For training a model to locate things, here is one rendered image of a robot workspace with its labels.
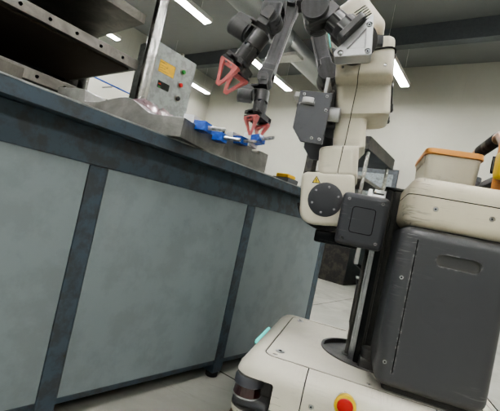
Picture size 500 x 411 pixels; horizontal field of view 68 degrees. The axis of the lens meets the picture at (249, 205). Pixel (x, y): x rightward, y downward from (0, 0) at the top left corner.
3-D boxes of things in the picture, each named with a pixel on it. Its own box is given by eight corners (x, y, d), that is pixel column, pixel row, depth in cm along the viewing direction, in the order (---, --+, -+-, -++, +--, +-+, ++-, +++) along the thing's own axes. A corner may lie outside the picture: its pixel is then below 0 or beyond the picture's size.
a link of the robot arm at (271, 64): (302, -11, 151) (302, 8, 162) (289, -14, 153) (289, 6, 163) (267, 81, 145) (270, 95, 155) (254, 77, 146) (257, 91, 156)
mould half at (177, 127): (221, 158, 125) (228, 126, 125) (179, 136, 101) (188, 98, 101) (108, 141, 144) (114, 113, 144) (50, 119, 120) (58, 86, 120)
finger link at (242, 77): (210, 81, 112) (229, 55, 111) (219, 90, 119) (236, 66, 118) (227, 93, 110) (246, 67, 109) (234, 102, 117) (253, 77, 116)
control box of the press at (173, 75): (147, 303, 218) (200, 64, 223) (99, 307, 195) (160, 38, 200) (126, 293, 232) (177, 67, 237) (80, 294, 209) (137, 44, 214)
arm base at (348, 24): (366, 14, 97) (365, 37, 108) (344, -5, 99) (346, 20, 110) (341, 37, 98) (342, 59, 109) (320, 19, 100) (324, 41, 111)
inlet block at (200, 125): (227, 141, 108) (231, 123, 108) (219, 136, 103) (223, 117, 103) (188, 136, 113) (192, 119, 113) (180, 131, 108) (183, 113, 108)
